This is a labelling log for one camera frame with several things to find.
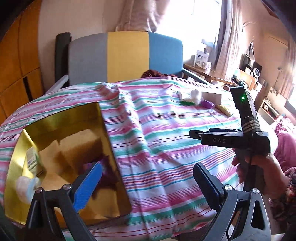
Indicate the white carton on desk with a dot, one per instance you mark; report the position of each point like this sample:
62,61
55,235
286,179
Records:
202,58

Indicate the right hand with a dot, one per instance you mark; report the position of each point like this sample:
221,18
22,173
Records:
276,182

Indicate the gold metal tray box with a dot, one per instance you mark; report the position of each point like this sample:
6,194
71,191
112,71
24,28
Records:
67,143

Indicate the green white small box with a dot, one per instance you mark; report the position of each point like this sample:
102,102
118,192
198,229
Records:
33,161

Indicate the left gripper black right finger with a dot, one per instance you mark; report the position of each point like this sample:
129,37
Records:
210,186

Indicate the wooden wardrobe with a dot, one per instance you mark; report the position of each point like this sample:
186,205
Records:
21,80

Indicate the white blue rolled socks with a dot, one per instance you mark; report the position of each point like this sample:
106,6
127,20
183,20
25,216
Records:
25,188

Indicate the beige cardboard box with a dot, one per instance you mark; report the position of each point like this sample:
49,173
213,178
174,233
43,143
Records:
215,98

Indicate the grey yellow blue chair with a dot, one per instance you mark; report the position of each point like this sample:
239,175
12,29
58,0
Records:
120,56

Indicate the striped pink green bedsheet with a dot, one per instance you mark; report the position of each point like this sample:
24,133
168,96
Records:
149,135

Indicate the purple snack packet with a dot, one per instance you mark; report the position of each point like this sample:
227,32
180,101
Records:
207,104

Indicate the yellow cracker packet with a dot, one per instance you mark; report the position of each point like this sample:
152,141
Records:
224,110

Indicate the wooden desk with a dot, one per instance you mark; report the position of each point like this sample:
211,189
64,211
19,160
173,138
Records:
208,77

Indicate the green snack packet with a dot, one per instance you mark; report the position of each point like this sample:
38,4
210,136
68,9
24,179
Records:
187,103

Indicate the pink patterned curtain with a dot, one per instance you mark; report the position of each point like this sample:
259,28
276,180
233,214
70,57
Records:
141,15

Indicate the dark red cloth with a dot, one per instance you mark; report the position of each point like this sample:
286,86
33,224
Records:
153,73

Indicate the white plastic wrapped item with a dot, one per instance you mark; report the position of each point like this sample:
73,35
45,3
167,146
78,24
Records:
196,96

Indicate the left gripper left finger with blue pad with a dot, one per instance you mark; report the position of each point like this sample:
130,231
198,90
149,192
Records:
84,186

